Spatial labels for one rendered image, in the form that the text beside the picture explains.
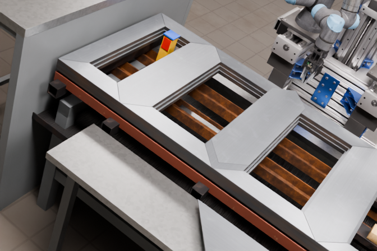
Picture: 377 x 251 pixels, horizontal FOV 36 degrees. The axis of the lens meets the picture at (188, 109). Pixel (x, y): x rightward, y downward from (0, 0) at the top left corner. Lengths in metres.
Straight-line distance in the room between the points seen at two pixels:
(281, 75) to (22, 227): 1.47
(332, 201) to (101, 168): 0.87
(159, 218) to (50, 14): 0.89
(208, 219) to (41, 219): 1.10
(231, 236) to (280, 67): 1.17
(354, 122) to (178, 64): 0.91
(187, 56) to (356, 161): 0.88
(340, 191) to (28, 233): 1.44
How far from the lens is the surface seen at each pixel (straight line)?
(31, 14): 2.29
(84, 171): 2.11
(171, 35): 2.74
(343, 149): 2.62
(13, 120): 2.49
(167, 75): 2.49
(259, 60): 4.66
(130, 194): 2.08
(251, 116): 2.46
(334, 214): 2.22
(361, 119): 2.88
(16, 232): 2.85
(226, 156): 2.20
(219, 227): 2.05
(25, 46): 2.25
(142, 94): 2.33
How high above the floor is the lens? 2.24
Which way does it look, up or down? 36 degrees down
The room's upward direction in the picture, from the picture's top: 22 degrees clockwise
